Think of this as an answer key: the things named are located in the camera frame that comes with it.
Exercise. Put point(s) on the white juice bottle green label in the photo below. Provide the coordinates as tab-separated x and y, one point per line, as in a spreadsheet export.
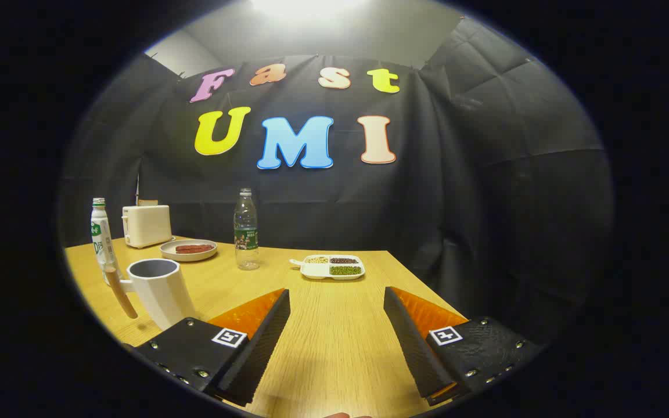
101	238

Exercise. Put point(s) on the white divided dish of beans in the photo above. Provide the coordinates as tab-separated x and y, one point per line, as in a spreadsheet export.
334	274

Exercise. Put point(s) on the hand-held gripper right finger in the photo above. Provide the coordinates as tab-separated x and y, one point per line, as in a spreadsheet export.
410	342

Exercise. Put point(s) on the wooden table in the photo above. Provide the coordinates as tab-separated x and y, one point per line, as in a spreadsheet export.
334	325

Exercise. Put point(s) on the toast slice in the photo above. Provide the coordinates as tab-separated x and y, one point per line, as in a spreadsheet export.
147	203

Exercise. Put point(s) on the cream toaster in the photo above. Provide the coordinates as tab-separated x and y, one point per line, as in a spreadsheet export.
147	226

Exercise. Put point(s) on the red meat strip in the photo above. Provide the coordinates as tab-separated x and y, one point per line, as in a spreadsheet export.
192	247
201	251

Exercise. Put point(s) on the clear plastic water bottle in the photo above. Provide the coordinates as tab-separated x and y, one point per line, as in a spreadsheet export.
246	232

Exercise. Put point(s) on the round beige plate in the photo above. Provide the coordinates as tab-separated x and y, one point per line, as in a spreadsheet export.
172	254

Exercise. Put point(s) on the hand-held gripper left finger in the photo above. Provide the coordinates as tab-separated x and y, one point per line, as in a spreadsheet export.
265	342

